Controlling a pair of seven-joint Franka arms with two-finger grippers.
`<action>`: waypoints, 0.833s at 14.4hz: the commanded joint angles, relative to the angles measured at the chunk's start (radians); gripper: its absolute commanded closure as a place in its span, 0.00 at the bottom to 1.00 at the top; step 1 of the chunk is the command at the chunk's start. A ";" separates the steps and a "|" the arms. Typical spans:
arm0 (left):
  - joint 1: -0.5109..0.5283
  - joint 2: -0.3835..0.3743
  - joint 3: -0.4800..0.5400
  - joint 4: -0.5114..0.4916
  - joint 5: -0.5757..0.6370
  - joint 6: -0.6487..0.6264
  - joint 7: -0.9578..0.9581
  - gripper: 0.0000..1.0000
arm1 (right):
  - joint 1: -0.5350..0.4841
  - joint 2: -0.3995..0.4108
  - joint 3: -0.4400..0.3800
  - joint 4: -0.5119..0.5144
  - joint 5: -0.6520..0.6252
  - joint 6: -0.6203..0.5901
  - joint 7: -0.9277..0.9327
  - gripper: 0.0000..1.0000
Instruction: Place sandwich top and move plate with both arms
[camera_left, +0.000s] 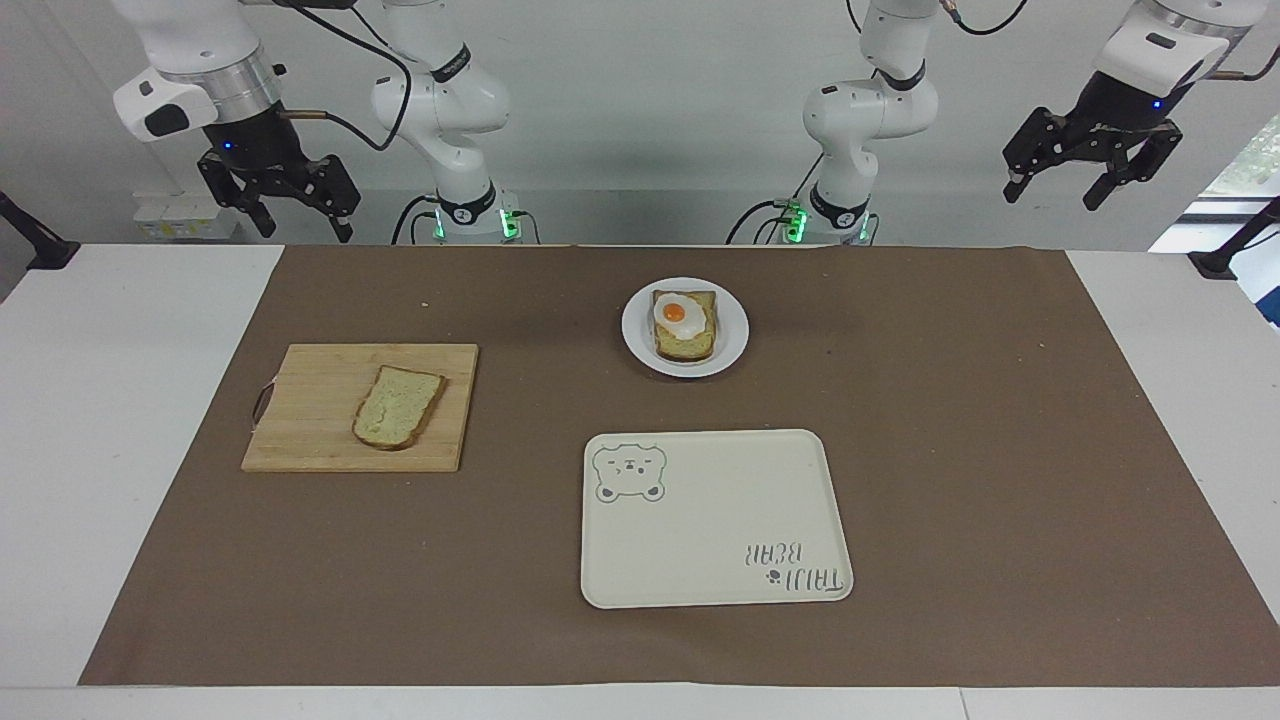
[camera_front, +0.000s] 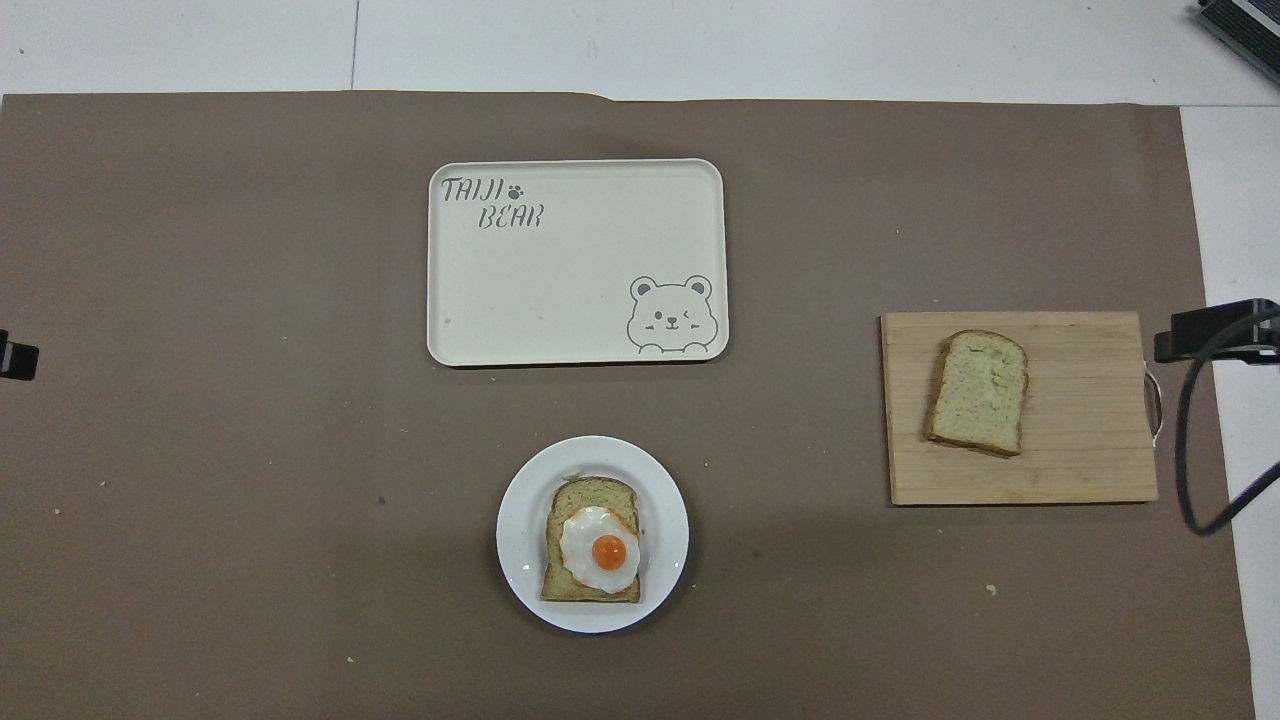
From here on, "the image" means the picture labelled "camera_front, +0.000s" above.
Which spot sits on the white round plate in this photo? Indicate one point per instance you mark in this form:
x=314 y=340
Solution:
x=520 y=530

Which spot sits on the dark striped box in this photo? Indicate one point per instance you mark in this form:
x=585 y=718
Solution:
x=1245 y=25

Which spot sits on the fried egg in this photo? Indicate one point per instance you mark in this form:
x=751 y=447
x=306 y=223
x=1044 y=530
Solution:
x=600 y=550

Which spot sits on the bread slice under egg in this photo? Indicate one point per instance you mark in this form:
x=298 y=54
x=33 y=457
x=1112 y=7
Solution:
x=585 y=493

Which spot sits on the wooden cutting board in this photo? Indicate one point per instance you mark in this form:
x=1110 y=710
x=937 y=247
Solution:
x=1080 y=450

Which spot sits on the cream tray with bear print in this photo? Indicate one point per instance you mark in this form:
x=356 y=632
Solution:
x=560 y=280

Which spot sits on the black stand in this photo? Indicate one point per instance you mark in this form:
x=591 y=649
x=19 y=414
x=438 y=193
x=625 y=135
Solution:
x=1215 y=335
x=15 y=358

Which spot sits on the plain bread slice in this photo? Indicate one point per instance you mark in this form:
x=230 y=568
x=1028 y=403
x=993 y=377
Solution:
x=980 y=395

